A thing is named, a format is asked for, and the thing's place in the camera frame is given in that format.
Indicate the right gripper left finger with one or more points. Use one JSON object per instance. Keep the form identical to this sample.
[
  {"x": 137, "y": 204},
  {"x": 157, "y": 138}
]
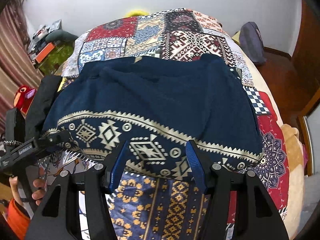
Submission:
[{"x": 57, "y": 217}]

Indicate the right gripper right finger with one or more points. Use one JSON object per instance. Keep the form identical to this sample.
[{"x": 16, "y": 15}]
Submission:
[{"x": 256, "y": 216}]

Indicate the navy patterned hooded garment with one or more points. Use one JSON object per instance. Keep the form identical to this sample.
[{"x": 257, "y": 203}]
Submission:
[{"x": 157, "y": 106}]

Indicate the orange sleeve forearm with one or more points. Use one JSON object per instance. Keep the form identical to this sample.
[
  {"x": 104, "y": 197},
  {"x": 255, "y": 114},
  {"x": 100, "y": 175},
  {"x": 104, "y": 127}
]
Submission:
[{"x": 18, "y": 219}]

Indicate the person's left hand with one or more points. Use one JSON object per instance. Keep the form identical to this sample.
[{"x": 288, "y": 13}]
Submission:
[{"x": 37, "y": 195}]

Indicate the red plush toy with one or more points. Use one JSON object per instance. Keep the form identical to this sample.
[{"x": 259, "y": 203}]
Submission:
[{"x": 23, "y": 98}]

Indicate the black folded garment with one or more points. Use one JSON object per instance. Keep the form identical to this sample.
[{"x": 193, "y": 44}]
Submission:
[{"x": 41, "y": 105}]

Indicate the beige fleece blanket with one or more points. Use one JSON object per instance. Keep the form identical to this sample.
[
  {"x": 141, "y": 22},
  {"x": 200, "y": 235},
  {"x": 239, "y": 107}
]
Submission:
[{"x": 295, "y": 156}]

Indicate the striped pink curtain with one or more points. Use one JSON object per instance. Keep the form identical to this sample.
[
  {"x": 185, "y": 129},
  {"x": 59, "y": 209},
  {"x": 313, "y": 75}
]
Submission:
[{"x": 16, "y": 66}]

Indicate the yellow garment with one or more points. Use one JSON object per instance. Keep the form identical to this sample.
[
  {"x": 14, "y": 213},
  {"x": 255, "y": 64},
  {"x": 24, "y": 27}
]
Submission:
[{"x": 61, "y": 84}]

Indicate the patchwork patterned bedspread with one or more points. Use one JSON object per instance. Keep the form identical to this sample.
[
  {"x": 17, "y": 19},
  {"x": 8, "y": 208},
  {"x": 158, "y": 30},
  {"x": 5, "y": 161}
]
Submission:
[{"x": 149, "y": 207}]

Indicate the orange flat box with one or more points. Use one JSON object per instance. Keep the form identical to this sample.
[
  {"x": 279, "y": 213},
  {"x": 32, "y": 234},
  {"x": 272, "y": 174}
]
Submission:
[{"x": 44, "y": 52}]

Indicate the white wardrobe door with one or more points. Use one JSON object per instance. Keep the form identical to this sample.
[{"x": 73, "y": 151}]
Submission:
[{"x": 309, "y": 122}]

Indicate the dark green cushion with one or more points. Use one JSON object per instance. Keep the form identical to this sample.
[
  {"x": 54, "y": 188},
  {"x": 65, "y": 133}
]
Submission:
[{"x": 60, "y": 35}]

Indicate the brown wooden door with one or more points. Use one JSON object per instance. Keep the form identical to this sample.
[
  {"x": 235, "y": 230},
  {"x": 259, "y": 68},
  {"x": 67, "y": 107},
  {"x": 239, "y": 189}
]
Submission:
[{"x": 305, "y": 57}]

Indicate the grey-blue backpack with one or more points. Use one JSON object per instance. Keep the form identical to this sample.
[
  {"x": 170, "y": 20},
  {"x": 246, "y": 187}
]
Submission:
[{"x": 251, "y": 43}]

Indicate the yellow pillow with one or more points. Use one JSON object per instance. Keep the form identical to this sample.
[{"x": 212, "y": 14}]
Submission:
[{"x": 136, "y": 12}]

